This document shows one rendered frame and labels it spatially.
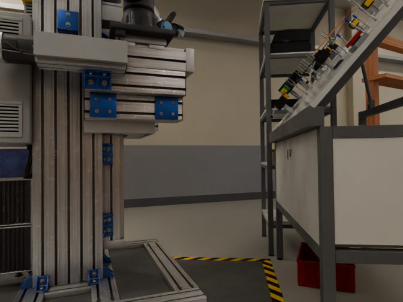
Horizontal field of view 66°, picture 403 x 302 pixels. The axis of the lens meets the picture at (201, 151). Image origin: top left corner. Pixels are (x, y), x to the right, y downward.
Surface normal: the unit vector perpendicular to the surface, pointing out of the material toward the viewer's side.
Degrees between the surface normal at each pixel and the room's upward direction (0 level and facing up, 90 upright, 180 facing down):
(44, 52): 90
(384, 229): 90
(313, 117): 90
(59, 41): 90
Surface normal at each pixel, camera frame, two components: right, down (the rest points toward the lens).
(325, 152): -0.11, -0.02
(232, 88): 0.34, -0.03
